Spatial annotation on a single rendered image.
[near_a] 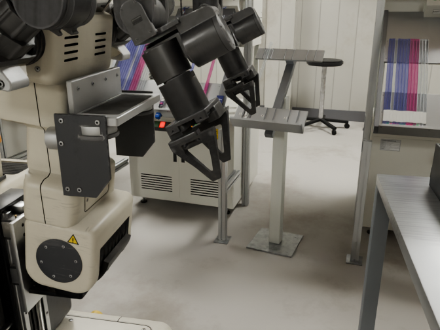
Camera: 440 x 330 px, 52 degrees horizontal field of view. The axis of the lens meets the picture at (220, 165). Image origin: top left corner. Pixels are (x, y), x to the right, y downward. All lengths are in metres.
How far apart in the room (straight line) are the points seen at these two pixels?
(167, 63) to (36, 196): 0.45
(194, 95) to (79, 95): 0.30
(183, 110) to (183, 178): 2.17
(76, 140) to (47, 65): 0.14
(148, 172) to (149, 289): 0.96
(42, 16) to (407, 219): 0.79
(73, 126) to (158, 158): 1.99
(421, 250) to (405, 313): 1.24
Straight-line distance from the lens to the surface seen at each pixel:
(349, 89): 5.35
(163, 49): 0.64
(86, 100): 0.91
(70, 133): 0.86
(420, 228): 1.01
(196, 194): 2.81
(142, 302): 2.10
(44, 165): 0.99
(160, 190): 2.90
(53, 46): 0.85
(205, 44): 0.63
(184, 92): 0.64
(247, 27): 1.05
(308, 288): 2.20
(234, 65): 1.06
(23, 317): 1.25
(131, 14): 0.64
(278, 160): 2.32
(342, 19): 5.29
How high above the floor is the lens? 1.22
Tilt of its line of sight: 19 degrees down
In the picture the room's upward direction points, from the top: straight up
